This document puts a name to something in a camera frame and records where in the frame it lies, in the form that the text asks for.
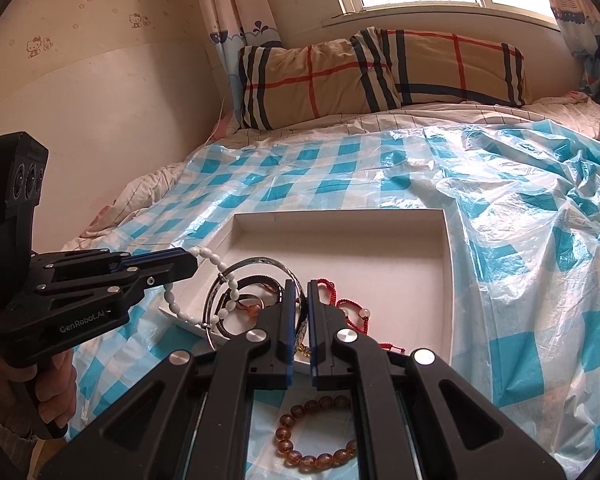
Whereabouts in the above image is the red cord bead bracelet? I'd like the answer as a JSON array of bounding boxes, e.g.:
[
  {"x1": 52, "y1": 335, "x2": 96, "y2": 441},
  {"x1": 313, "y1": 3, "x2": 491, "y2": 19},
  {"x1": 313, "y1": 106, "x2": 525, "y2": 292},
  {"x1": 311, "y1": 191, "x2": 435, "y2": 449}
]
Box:
[{"x1": 346, "y1": 309, "x2": 408, "y2": 354}]

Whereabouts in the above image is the left hand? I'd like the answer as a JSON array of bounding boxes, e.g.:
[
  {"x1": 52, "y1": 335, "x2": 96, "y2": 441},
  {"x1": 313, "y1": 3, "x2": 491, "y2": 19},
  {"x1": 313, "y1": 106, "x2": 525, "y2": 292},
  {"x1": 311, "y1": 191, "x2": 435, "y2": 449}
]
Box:
[{"x1": 0, "y1": 349, "x2": 76, "y2": 437}]

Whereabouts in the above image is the blue patterned curtain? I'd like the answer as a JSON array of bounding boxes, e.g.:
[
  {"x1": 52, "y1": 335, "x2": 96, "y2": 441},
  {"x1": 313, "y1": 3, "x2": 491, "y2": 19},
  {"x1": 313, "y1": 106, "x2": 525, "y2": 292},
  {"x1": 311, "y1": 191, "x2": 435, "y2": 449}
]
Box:
[
  {"x1": 550, "y1": 0, "x2": 600, "y2": 102},
  {"x1": 199, "y1": 0, "x2": 282, "y2": 112}
]

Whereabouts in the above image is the black braided leather bracelet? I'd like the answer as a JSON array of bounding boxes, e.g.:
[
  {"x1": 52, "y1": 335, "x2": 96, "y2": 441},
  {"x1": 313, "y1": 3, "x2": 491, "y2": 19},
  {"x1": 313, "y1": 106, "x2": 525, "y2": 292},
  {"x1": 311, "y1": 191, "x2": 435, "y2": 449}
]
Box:
[{"x1": 214, "y1": 275, "x2": 287, "y2": 338}]

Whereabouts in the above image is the blue white checkered plastic sheet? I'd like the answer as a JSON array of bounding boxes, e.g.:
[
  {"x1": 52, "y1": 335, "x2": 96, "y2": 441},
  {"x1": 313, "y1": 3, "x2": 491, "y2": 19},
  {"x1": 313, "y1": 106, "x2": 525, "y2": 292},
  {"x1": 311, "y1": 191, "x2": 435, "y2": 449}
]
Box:
[{"x1": 68, "y1": 120, "x2": 600, "y2": 478}]

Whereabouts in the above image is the blue patterned curtain right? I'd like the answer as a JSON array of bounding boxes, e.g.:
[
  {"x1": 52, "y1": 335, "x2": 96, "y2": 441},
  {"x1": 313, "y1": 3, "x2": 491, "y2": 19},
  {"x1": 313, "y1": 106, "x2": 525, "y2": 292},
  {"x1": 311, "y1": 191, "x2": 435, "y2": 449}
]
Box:
[{"x1": 550, "y1": 0, "x2": 600, "y2": 102}]

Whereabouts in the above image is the blue patterned curtain left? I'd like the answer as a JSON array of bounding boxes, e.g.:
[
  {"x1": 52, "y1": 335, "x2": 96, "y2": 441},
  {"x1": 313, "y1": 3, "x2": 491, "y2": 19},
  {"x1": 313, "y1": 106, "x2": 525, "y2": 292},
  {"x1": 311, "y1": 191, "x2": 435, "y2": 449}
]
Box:
[{"x1": 199, "y1": 0, "x2": 282, "y2": 112}]

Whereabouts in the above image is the dark red cord bracelet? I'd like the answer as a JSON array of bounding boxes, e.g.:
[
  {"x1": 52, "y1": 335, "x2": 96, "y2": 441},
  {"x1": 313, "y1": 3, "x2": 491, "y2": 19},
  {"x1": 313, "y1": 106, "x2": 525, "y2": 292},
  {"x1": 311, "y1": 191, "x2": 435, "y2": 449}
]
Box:
[{"x1": 239, "y1": 294, "x2": 282, "y2": 323}]

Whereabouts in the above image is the red braided rope bracelet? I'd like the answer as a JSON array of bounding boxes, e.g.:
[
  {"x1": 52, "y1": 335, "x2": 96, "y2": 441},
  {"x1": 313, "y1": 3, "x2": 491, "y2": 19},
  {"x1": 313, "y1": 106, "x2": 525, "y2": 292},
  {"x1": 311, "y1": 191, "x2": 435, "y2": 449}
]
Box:
[{"x1": 312, "y1": 277, "x2": 374, "y2": 336}]

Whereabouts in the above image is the silver bangle bracelet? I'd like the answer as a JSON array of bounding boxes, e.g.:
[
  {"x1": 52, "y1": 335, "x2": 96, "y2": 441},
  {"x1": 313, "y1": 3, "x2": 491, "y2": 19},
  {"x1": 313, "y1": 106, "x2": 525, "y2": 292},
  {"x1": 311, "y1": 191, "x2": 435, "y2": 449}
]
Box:
[{"x1": 200, "y1": 254, "x2": 304, "y2": 351}]

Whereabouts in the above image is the brown wooden bead bracelet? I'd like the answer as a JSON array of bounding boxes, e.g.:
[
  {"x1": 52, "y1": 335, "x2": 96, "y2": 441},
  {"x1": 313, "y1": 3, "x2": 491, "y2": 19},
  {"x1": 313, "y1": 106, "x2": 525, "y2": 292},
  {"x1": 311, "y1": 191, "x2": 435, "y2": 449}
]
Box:
[{"x1": 273, "y1": 393, "x2": 359, "y2": 474}]

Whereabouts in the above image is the white shallow cardboard box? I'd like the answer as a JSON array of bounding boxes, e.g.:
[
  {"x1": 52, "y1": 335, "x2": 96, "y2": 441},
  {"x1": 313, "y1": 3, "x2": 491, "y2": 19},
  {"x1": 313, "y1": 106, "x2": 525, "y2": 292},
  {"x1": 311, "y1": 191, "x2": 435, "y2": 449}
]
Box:
[{"x1": 157, "y1": 208, "x2": 455, "y2": 361}]

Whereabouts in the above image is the white bead bracelet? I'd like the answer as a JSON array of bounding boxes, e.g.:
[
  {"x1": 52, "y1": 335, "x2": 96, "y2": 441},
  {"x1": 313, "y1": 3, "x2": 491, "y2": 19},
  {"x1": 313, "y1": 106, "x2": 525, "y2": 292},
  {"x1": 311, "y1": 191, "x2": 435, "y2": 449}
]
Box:
[{"x1": 163, "y1": 245, "x2": 243, "y2": 332}]

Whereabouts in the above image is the colourful woven cord bracelet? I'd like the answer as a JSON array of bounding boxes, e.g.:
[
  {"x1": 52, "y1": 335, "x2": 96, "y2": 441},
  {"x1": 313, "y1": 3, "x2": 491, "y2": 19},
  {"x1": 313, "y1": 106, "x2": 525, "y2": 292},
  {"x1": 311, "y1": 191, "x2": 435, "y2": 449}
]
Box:
[{"x1": 293, "y1": 303, "x2": 312, "y2": 361}]

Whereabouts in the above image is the plaid beige pillow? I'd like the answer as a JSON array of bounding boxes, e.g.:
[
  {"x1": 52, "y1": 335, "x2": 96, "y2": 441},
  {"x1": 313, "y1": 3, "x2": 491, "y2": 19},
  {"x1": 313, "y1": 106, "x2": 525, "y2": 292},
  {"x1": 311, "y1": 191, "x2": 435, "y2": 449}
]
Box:
[{"x1": 237, "y1": 27, "x2": 531, "y2": 130}]

